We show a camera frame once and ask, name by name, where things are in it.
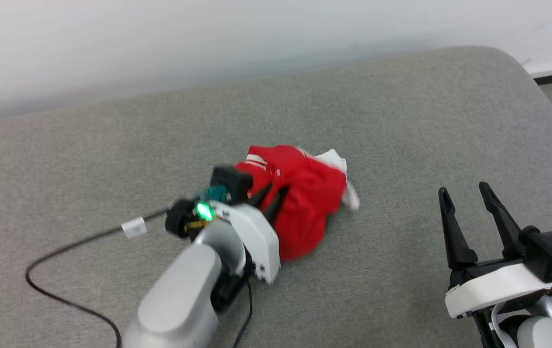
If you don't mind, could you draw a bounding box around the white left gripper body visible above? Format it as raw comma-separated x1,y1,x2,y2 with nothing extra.
210,202,282,285

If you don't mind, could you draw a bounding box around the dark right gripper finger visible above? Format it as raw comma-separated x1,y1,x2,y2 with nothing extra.
438,187,479,271
478,181,528,260

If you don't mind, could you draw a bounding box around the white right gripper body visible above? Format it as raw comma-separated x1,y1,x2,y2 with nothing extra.
444,258,552,320

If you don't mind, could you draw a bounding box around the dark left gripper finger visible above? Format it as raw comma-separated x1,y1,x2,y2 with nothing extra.
263,186,290,224
249,181,273,209

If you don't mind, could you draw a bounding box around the red Bulls basketball jersey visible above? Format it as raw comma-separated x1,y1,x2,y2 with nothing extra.
235,144,360,261

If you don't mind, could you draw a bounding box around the grey fabric sofa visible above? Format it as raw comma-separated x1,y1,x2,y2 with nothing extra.
0,46,552,348

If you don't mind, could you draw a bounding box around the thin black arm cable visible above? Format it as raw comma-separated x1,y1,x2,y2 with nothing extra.
231,279,254,348

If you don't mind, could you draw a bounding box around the black cable with white label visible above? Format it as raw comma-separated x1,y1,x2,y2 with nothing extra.
25,208,170,348

